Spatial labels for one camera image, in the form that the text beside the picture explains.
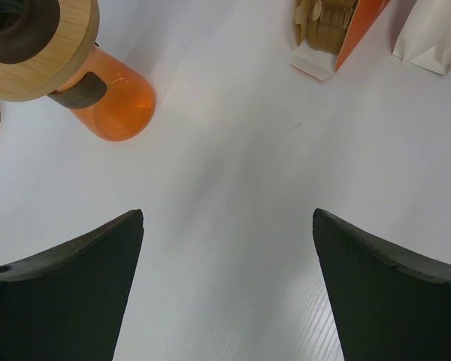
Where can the orange box of white filters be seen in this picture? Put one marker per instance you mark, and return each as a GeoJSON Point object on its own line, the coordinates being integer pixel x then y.
{"type": "Point", "coordinates": [425, 39]}

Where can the orange glass carafe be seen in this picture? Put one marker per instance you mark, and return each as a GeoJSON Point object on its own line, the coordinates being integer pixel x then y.
{"type": "Point", "coordinates": [109, 98]}

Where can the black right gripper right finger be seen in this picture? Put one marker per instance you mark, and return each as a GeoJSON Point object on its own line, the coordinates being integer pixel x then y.
{"type": "Point", "coordinates": [388, 302]}

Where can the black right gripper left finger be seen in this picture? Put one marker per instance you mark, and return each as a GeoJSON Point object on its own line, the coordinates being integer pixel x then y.
{"type": "Point", "coordinates": [68, 302]}

